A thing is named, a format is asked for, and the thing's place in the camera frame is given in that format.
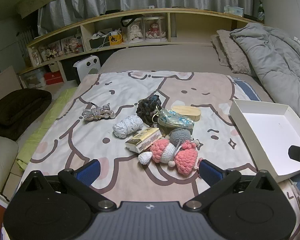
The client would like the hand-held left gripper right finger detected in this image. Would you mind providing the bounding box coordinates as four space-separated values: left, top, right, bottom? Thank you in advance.
184 159 281 212

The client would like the dark yarn ball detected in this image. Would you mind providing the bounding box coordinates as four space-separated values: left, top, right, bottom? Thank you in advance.
136 94 162 127

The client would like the red doll display case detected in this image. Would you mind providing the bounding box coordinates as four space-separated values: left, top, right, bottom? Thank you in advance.
143 17 167 42

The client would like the grey white rope bundle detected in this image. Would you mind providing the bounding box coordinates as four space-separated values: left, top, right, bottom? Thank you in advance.
82 103 115 122

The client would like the black box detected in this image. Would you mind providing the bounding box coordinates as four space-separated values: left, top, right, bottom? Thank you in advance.
89 39 110 49

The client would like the light blue brocade pouch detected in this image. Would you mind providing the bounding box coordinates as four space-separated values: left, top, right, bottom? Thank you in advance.
157 109 195 132

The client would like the tissue box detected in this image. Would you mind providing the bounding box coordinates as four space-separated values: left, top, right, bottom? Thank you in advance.
224 6 244 17

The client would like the clear storage bin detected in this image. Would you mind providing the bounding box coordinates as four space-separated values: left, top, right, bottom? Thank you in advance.
20 69 47 89

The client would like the grey comforter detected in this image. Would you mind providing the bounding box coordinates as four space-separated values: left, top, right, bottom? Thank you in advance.
229 22 300 105

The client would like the white heater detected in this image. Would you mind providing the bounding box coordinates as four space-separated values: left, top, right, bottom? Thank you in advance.
73 56 101 81

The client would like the dark cushion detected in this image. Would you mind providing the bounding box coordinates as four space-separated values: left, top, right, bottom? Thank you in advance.
0 88 52 140

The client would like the wooden shelf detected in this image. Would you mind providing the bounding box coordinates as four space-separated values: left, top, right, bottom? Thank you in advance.
17 7 265 85

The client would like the small fuzzy beige pillow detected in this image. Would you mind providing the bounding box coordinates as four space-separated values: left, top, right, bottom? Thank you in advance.
211 34 230 67

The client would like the white crochet piece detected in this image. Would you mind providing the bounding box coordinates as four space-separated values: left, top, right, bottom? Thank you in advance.
138 151 153 165

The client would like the white cardboard box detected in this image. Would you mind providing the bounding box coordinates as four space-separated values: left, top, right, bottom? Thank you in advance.
229 99 300 183

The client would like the pink crochet heart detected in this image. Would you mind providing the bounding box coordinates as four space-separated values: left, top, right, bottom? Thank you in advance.
169 141 199 177

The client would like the green glass bottle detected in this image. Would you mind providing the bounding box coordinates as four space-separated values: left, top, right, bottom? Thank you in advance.
257 0 265 23

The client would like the figurine display box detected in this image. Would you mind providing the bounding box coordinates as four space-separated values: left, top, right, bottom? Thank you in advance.
61 37 83 55
39 40 62 60

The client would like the pink white crochet toy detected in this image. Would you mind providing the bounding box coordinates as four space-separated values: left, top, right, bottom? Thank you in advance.
150 139 182 164

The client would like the oval wooden block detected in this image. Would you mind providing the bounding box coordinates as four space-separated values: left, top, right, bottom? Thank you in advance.
171 106 201 122

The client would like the white yarn ball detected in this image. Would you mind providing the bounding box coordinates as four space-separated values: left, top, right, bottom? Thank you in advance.
112 114 143 138

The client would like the white doll display case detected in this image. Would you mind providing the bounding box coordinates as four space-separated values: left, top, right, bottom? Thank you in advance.
122 17 144 43

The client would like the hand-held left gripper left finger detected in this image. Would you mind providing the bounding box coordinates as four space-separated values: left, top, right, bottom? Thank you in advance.
20 159 117 212

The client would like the beige board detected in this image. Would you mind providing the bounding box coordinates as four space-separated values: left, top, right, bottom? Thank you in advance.
0 66 23 105

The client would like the beige bed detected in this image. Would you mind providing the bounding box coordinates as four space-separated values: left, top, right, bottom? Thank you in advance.
100 44 275 103

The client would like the beige card box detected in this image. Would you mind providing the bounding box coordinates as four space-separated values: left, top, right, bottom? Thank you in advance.
125 127 163 153

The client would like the grey yarn ball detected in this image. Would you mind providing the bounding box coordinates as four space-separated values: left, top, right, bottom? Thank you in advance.
169 128 192 146

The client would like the red box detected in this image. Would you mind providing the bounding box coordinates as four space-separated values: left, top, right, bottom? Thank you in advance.
44 72 65 85

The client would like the printed blanket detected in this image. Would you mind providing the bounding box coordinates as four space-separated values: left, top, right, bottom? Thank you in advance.
30 71 300 240

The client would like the clear plastic bottle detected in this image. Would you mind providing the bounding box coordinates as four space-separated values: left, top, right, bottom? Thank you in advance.
29 46 43 67

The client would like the white cushion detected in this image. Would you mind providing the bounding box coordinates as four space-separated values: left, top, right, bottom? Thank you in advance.
0 136 19 190

